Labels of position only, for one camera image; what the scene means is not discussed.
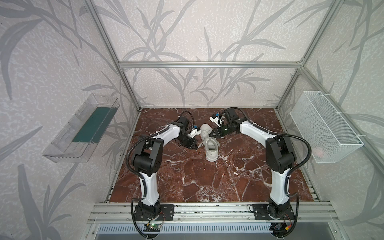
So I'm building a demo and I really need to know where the white sneaker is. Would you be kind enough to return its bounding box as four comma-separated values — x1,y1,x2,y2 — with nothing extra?
200,124,220,162

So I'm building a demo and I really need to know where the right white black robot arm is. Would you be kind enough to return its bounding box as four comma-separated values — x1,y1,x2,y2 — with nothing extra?
210,107,312,220

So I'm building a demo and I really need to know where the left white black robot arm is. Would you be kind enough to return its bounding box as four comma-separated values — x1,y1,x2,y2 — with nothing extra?
125,111,200,221

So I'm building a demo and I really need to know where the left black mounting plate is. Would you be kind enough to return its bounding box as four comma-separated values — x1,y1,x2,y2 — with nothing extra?
134,203,175,221

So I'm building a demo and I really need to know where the black mounting plate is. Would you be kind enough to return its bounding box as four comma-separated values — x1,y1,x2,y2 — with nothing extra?
134,203,175,221
249,204,296,221

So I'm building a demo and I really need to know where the pink object in basket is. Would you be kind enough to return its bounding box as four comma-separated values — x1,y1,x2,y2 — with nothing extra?
312,147,326,158

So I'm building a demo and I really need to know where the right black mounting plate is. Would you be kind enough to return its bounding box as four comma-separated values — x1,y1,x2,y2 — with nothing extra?
249,204,296,221

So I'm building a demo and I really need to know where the left electronics board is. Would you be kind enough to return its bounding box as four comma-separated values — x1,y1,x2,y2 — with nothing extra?
143,224,163,232

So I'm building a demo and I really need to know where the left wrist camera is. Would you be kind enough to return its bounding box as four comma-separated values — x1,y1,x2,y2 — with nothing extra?
188,126,201,139

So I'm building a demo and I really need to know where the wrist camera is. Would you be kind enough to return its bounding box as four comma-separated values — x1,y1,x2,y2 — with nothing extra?
188,126,201,139
210,113,224,127

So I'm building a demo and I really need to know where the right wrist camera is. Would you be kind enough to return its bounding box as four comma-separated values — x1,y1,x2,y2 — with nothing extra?
210,113,224,127

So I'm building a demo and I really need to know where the aluminium frame crossbar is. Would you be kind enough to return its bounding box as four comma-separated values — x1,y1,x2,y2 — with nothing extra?
119,62,301,69

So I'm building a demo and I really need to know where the white wire mesh basket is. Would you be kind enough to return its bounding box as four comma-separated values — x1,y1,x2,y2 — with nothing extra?
290,91,364,164

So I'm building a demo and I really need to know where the clear plastic wall bin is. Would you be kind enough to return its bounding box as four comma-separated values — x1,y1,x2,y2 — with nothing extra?
43,94,120,163

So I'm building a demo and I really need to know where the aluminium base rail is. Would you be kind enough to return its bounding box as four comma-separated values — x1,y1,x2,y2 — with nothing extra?
87,202,340,224

